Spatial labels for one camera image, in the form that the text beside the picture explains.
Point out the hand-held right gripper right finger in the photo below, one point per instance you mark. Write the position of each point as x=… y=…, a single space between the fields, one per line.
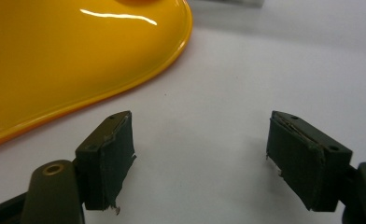
x=305 y=168

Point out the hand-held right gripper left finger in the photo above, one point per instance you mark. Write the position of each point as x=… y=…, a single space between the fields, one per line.
x=105 y=168

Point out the yellow plate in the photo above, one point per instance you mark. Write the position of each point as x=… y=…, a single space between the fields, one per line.
x=72 y=62

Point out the grey box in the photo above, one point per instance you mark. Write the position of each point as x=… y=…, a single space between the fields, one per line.
x=231 y=2

